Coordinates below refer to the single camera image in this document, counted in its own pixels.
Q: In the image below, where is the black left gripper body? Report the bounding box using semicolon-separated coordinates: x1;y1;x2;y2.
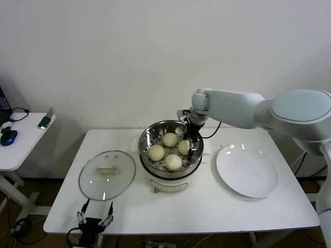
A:
77;218;104;248

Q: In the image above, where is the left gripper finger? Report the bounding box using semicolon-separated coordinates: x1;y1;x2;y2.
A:
101;201;115;227
76;198;91;224

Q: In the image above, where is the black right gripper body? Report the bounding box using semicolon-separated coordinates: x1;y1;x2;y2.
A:
185;122;205;142

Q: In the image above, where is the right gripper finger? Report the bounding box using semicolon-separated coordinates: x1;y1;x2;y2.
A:
188;139;196;160

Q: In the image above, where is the white steamed baozi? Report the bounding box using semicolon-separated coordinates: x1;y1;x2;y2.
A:
148;144;166;161
177;140;192;156
164;153;183;172
162;132;179;148

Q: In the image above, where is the glass lid cream handle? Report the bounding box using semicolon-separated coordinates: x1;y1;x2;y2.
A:
78;150;137;202

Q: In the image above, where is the perforated steel steamer basket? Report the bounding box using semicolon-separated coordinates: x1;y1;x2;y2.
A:
139;120;205;174

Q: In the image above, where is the cream electric cooker base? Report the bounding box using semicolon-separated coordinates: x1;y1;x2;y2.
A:
133;144;209;194

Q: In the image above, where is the white power strip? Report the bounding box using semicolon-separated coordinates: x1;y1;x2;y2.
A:
144;240;176;248

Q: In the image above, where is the white round plate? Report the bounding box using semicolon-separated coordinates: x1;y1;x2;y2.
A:
216;144;279;199

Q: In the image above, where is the white side table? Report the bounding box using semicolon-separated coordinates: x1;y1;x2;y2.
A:
0;111;56;220

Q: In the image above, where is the blue computer mouse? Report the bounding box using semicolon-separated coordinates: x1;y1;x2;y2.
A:
0;130;18;146

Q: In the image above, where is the black laptop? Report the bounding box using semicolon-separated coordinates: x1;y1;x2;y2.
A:
0;84;12;125

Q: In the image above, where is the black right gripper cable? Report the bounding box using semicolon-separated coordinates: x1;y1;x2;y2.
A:
200;120;222;137

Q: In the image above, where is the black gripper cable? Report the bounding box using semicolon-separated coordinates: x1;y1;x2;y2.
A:
66;227;81;248
200;120;222;137

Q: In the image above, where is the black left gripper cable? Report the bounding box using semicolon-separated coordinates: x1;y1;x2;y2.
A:
66;227;81;248

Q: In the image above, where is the floor cable bundle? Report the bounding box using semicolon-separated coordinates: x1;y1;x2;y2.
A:
7;218;45;245

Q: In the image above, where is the green handled scraper tool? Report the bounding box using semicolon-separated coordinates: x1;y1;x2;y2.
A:
37;107;56;129

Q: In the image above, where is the black cable by wall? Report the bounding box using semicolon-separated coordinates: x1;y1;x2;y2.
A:
294;152;328;179

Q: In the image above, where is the thin black laptop cable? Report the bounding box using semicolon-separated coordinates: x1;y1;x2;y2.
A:
9;107;29;121

